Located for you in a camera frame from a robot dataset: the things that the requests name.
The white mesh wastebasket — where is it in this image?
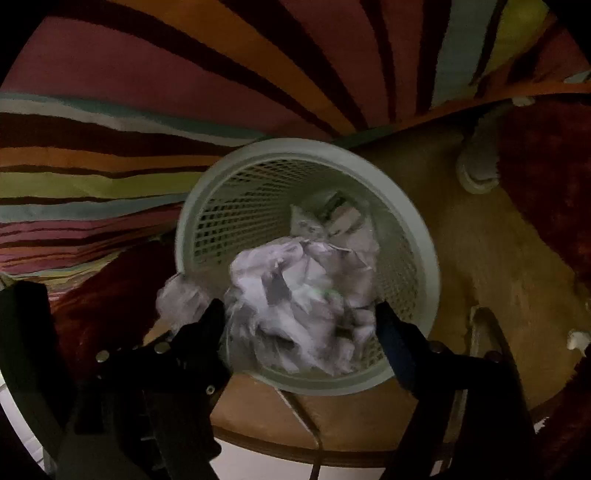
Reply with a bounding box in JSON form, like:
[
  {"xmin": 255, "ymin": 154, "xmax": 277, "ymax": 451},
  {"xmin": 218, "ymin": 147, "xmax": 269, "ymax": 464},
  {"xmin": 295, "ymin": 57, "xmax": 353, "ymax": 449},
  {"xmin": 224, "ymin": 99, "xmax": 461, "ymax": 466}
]
[{"xmin": 174, "ymin": 137, "xmax": 441, "ymax": 398}]

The black cable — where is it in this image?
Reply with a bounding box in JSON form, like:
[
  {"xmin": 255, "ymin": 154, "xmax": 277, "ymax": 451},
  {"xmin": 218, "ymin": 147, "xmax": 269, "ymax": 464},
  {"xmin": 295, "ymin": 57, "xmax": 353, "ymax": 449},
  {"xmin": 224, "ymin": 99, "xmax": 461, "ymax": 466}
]
[{"xmin": 277, "ymin": 388, "xmax": 324, "ymax": 480}]

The striped bed sheet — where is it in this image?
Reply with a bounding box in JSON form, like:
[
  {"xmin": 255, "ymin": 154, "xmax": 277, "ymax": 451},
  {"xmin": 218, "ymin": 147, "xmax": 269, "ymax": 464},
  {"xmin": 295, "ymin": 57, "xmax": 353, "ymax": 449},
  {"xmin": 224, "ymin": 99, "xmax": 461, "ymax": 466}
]
[{"xmin": 0, "ymin": 0, "xmax": 591, "ymax": 296}]

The red shaggy rug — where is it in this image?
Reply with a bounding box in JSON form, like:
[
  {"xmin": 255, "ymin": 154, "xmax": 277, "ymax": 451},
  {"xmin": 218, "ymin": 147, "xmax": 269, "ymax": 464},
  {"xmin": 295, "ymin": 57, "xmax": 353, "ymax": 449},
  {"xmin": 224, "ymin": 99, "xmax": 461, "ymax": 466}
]
[{"xmin": 48, "ymin": 95, "xmax": 591, "ymax": 480}]

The paper ball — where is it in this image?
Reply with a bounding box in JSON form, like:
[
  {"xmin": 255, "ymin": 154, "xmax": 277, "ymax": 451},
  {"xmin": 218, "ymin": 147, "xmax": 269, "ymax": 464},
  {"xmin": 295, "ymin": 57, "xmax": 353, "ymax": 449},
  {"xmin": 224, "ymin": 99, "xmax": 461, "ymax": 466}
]
[
  {"xmin": 224, "ymin": 235, "xmax": 382, "ymax": 376},
  {"xmin": 156, "ymin": 272, "xmax": 211, "ymax": 334}
]

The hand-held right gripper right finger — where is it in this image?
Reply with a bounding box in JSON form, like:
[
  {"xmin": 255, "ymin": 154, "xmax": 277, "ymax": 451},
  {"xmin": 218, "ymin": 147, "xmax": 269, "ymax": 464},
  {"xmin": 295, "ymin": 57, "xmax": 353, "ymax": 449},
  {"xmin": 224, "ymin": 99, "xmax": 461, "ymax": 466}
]
[{"xmin": 375, "ymin": 300, "xmax": 550, "ymax": 480}]

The white paper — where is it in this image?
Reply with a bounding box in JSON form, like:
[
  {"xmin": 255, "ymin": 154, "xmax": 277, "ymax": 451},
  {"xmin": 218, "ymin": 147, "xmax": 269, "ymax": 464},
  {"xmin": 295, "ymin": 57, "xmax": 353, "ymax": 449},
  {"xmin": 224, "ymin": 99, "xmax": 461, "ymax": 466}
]
[{"xmin": 288, "ymin": 189, "xmax": 377, "ymax": 245}]

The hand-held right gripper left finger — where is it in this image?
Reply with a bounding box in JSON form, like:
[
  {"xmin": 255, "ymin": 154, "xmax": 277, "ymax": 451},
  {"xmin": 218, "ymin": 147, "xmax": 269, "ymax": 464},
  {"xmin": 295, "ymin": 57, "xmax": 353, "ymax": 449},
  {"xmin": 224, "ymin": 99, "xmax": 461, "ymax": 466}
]
[{"xmin": 60, "ymin": 298, "xmax": 232, "ymax": 480}]

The white bed leg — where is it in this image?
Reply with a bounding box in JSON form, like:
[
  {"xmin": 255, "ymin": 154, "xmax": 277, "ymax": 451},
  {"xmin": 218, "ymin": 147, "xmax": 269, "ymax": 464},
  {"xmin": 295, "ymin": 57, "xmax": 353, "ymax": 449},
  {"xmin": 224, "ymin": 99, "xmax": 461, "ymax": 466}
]
[{"xmin": 455, "ymin": 111, "xmax": 504, "ymax": 195}]

